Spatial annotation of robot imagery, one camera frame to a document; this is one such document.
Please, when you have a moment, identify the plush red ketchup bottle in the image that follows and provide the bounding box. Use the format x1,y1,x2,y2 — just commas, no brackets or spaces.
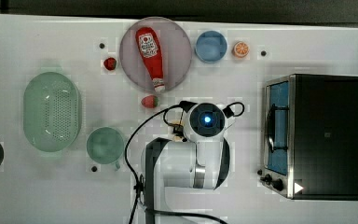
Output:
135,27,165,92

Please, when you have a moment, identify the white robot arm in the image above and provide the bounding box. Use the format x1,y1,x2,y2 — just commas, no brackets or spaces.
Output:
142,101,234,224

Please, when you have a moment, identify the green mug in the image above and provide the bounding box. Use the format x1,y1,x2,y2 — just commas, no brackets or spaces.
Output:
87,127,124,171

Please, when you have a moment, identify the large plush strawberry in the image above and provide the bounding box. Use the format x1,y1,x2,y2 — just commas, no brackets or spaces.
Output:
141,95,158,108

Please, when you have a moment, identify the grey round plate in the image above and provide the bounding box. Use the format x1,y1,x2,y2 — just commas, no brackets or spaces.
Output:
119,17,193,92

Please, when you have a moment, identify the blue bowl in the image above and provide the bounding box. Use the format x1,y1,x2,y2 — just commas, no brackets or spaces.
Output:
195,31,227,63

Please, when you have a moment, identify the small red plush strawberry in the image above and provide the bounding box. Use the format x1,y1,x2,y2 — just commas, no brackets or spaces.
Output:
103,57,117,71

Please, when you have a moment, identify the plush orange slice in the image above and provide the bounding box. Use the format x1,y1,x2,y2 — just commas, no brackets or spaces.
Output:
232,41,249,58

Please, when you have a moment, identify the green oval colander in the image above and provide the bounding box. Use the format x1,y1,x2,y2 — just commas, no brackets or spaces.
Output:
23,72,81,152

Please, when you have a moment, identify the silver black toaster oven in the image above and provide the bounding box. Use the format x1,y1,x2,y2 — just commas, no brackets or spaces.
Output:
257,74,358,201

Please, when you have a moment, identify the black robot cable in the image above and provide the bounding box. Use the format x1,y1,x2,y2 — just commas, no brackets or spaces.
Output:
124,101,246,224

